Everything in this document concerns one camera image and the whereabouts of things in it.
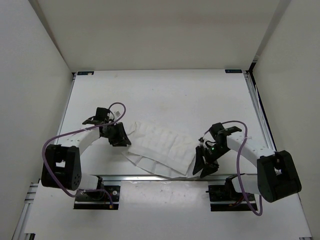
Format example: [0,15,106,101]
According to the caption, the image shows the white pleated skirt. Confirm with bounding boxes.
[122,121,198,179]

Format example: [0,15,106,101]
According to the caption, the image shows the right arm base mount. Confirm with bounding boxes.
[205,175,251,212]

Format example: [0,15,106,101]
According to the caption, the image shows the left blue label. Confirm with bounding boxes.
[77,71,95,76]

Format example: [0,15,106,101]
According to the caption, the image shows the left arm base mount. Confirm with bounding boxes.
[73,176,121,211]

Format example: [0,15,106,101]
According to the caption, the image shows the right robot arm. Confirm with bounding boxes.
[192,122,302,203]

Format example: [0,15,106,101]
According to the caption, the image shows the blue label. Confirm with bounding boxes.
[77,71,95,76]
[225,69,243,74]

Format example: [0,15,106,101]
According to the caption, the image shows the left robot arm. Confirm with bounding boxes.
[41,107,131,200]

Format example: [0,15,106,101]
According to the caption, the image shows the left aluminium frame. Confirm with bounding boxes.
[11,179,41,240]

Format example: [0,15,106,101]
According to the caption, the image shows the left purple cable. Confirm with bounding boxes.
[41,101,127,208]

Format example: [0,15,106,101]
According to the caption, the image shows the front aluminium rail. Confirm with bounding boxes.
[101,174,231,182]

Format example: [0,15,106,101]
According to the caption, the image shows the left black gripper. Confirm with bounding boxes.
[101,121,131,147]

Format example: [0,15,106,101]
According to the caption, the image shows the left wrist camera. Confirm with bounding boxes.
[108,110,122,121]

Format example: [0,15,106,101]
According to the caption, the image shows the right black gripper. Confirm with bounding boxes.
[191,142,231,178]

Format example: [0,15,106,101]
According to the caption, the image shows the right blue label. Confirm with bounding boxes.
[225,69,243,74]

